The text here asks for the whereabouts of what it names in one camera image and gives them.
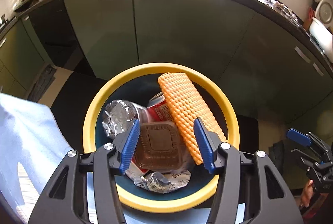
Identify orange foam net sleeve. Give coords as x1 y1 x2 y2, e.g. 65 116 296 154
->
158 73 227 165

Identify white blue tube wrapper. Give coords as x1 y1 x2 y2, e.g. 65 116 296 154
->
133 171 191 194

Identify brown plastic tray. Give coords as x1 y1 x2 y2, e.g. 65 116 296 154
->
134 121 183 170

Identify blue patterned tablecloth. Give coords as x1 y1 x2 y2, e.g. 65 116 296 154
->
0 92 247 224

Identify red cola can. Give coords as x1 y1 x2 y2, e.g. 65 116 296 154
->
147 92 173 122

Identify yellow-rimmed trash bin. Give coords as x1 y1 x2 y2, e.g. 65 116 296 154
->
82 63 240 213

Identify green kitchen cabinets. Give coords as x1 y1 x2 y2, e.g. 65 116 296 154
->
0 0 333 191

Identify white rice cooker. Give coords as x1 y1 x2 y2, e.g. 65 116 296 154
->
309 0 332 61

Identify red white drink carton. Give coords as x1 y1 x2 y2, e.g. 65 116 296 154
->
125 160 149 181

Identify person's right hand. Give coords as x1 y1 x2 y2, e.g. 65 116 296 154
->
299 180 328 208

